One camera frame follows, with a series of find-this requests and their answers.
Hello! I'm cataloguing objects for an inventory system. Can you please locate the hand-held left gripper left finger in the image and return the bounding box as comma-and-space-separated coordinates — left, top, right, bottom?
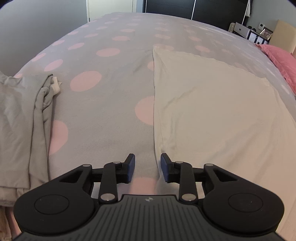
50, 153, 136, 204

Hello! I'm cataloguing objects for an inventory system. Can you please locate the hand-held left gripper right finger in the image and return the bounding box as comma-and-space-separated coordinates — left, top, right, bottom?
160, 153, 245, 204

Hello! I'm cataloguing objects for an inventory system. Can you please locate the cream T-shirt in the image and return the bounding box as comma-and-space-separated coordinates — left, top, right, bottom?
151, 45, 296, 241

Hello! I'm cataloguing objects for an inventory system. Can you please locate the grey pink-dotted bed sheet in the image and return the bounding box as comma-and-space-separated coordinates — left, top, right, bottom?
0, 11, 296, 241

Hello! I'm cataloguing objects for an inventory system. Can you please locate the grey garment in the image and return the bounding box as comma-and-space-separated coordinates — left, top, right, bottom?
0, 71, 62, 205

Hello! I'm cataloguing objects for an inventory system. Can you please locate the white nightstand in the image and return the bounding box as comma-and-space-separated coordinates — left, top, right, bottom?
232, 22, 270, 46

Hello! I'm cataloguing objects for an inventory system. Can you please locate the pink pillow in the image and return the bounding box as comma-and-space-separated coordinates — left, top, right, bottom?
257, 44, 296, 96

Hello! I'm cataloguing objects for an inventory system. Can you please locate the white door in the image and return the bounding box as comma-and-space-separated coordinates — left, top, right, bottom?
87, 0, 137, 23

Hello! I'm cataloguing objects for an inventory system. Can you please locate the black wardrobe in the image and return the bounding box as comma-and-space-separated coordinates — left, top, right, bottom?
142, 0, 252, 33

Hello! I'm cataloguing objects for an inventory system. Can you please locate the cream padded headboard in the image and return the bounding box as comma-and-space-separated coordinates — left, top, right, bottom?
269, 19, 296, 58

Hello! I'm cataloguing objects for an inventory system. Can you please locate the picture frame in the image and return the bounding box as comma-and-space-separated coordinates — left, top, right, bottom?
260, 27, 274, 40

